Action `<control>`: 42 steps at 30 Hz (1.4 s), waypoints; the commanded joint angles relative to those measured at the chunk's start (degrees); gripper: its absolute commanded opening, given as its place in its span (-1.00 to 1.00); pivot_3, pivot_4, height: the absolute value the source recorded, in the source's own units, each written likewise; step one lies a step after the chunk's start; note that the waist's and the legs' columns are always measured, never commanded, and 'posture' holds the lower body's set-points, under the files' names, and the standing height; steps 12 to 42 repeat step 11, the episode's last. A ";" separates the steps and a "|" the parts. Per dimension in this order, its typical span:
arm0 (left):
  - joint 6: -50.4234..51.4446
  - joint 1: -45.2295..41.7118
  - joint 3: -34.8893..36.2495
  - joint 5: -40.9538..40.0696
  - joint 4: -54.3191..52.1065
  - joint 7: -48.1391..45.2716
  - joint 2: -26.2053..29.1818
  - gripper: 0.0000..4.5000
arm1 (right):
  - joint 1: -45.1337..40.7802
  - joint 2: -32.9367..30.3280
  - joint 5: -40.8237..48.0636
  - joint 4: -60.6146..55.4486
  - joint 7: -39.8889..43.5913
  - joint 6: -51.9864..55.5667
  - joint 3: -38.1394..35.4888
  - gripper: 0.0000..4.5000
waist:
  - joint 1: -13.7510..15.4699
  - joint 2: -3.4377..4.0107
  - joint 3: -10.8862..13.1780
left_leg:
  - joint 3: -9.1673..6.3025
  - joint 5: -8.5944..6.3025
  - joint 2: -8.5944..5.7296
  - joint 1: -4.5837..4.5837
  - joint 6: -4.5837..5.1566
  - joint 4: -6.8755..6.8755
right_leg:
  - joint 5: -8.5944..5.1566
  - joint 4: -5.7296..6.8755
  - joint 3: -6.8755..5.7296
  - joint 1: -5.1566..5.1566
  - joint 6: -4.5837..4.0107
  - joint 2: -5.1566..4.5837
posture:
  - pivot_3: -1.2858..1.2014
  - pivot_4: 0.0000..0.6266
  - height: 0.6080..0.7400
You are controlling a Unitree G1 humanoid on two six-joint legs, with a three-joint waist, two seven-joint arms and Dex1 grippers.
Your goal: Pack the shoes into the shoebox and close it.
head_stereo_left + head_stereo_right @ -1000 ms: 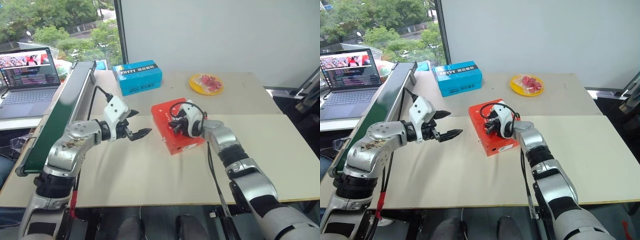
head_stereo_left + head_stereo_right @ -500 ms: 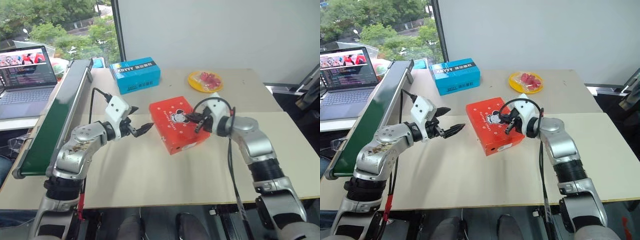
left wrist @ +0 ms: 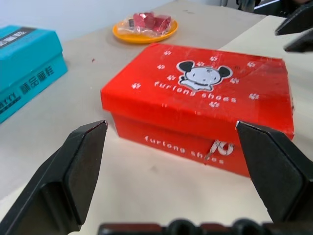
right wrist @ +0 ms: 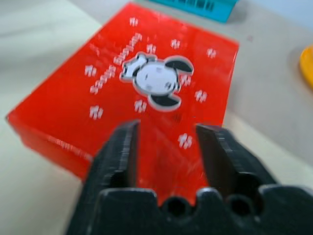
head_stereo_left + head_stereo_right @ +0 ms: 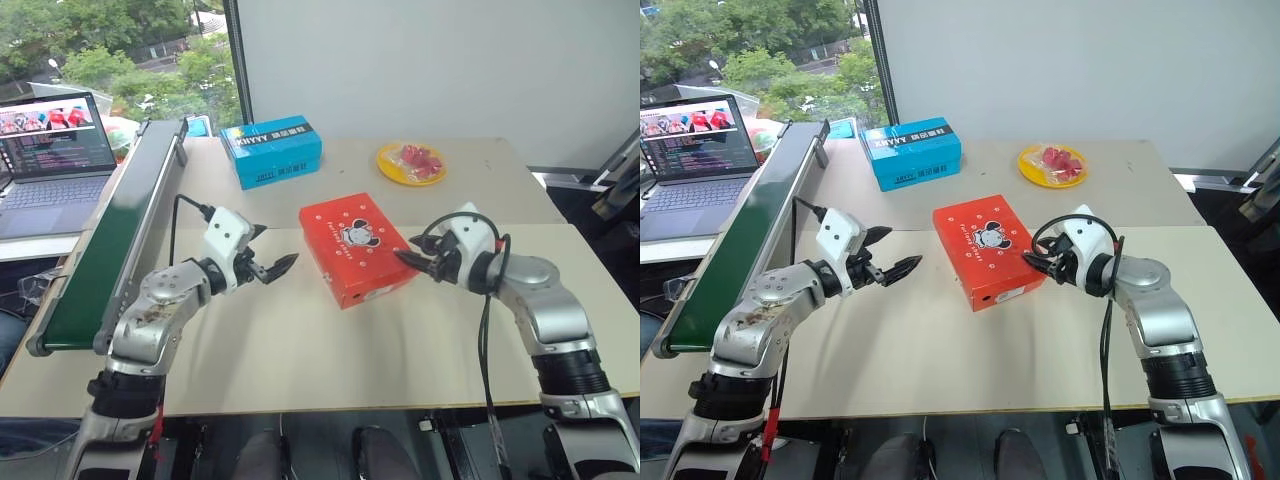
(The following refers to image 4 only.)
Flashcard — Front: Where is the yellow plate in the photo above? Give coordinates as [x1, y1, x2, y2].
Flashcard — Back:
[299, 45, 313, 90]

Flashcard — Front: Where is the orange shoe box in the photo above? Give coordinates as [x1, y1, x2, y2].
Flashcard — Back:
[5, 1, 241, 207]

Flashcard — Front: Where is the blue cardboard box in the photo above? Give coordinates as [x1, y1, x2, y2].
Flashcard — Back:
[146, 0, 242, 24]

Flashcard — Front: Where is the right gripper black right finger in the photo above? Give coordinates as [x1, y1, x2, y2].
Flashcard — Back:
[195, 123, 278, 196]

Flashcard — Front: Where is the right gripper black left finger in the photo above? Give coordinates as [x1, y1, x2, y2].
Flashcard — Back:
[65, 119, 142, 235]

